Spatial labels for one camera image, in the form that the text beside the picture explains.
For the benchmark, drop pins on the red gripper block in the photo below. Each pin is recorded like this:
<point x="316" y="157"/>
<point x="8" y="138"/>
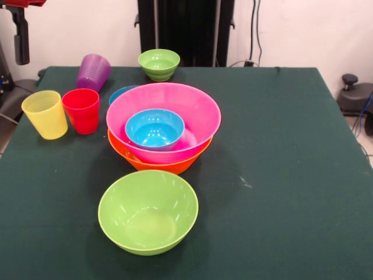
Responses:
<point x="20" y="2"/>

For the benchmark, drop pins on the purple plastic cup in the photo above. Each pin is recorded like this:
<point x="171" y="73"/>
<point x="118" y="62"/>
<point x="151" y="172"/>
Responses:
<point x="93" y="73"/>

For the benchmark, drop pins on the yellow plastic cup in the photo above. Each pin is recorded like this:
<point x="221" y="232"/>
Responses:
<point x="46" y="119"/>

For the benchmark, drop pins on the red plastic cup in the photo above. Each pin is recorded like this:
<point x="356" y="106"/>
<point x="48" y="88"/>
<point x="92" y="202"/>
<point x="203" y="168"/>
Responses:
<point x="83" y="113"/>

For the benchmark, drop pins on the small green plastic bowl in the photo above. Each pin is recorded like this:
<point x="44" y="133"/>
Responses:
<point x="158" y="65"/>

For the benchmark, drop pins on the light blue plastic bowl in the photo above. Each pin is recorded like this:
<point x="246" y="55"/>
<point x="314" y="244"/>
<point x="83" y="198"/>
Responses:
<point x="154" y="131"/>

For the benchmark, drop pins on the orange plastic bowl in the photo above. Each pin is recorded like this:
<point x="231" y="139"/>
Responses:
<point x="163" y="168"/>

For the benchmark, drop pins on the pink plastic bowl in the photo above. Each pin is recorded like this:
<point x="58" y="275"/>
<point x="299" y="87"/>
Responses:
<point x="201" y="116"/>

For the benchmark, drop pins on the large green plastic bowl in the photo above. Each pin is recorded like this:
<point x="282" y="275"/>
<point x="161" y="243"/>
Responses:
<point x="148" y="204"/>

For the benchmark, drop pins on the black equipment box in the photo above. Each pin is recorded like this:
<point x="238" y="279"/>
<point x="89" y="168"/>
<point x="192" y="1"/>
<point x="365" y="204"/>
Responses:
<point x="5" y="73"/>

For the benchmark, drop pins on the black floor stand base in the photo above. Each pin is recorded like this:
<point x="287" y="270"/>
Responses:
<point x="355" y="97"/>
<point x="17" y="96"/>

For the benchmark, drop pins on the dark green tablecloth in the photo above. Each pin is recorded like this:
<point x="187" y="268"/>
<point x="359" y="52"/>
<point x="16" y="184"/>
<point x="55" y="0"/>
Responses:
<point x="277" y="218"/>

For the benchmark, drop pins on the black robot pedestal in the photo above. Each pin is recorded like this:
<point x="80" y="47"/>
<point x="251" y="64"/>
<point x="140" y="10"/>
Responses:
<point x="180" y="29"/>

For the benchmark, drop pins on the black wall plug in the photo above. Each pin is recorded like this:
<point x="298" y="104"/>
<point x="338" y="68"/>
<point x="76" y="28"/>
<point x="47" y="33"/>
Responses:
<point x="248" y="62"/>

